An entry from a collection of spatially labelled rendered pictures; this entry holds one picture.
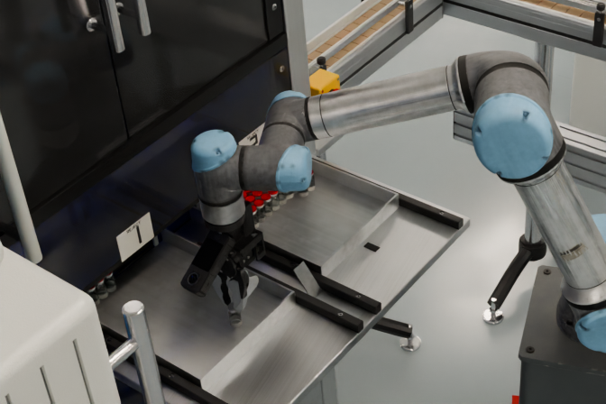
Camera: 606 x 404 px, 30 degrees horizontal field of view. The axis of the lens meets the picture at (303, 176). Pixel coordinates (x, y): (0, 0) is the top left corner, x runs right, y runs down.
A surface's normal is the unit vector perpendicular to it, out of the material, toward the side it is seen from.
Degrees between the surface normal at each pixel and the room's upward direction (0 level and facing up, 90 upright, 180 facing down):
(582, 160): 90
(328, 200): 0
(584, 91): 90
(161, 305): 0
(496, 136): 84
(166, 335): 0
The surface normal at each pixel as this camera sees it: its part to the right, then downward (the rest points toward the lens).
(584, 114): -0.61, 0.52
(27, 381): 0.78, 0.33
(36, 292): -0.07, -0.79
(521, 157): -0.20, 0.51
